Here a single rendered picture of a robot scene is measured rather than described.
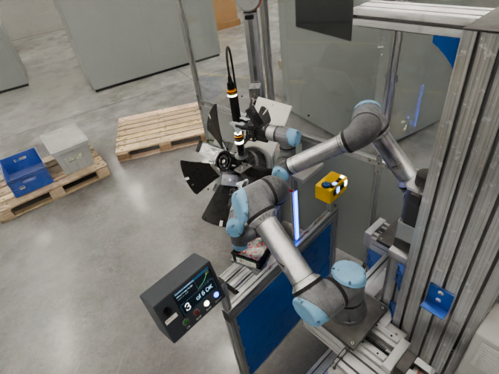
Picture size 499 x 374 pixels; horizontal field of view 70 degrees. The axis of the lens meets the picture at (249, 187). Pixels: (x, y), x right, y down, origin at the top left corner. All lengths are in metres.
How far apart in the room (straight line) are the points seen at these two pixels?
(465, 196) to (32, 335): 2.94
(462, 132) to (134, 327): 2.47
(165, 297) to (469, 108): 1.05
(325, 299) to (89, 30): 6.30
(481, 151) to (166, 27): 6.65
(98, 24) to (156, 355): 5.55
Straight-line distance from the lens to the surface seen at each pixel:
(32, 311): 3.40
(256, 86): 2.33
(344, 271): 1.27
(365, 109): 1.48
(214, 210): 1.96
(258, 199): 1.25
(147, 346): 2.75
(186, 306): 1.37
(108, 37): 7.02
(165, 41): 7.29
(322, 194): 1.94
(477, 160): 0.98
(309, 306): 1.20
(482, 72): 0.90
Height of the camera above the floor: 2.26
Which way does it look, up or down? 38 degrees down
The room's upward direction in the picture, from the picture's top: 8 degrees counter-clockwise
